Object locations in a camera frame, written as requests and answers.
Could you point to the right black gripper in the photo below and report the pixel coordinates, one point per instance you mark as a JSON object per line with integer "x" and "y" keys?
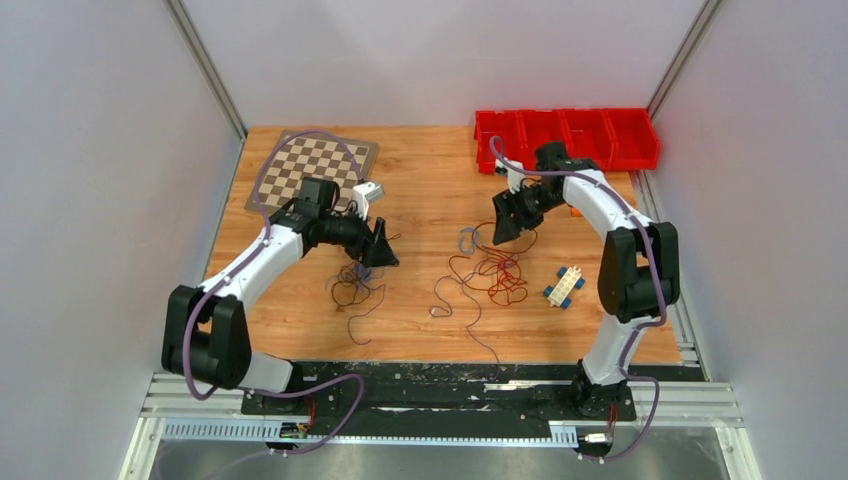
{"x": 507, "y": 227}

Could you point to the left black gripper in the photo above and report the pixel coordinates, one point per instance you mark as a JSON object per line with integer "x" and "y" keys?
{"x": 372, "y": 249}

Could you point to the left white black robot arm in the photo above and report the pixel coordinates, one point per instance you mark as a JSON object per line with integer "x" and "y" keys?
{"x": 206, "y": 338}

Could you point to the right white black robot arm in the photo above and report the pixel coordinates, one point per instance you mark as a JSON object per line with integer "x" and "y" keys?
{"x": 639, "y": 272}

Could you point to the red bin far left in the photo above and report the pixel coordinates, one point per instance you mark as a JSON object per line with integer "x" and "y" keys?
{"x": 504, "y": 124}

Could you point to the red bin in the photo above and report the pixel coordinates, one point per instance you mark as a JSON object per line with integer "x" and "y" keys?
{"x": 537, "y": 128}
{"x": 504, "y": 124}
{"x": 590, "y": 135}
{"x": 636, "y": 145}

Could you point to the white blue toy block car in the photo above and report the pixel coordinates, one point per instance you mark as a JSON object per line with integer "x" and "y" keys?
{"x": 569, "y": 279}

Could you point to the wooden chessboard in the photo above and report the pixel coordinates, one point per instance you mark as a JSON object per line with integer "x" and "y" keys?
{"x": 346, "y": 162}

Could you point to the red bin far right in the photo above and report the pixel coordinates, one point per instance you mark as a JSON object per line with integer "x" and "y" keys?
{"x": 636, "y": 145}

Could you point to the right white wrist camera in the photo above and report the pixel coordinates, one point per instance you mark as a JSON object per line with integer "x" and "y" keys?
{"x": 512, "y": 171}

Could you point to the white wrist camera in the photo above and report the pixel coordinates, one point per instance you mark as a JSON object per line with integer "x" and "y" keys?
{"x": 512, "y": 171}
{"x": 363, "y": 195}

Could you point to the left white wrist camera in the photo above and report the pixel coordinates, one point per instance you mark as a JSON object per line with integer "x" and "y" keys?
{"x": 363, "y": 195}

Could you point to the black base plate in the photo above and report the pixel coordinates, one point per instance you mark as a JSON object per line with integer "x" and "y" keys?
{"x": 448, "y": 400}

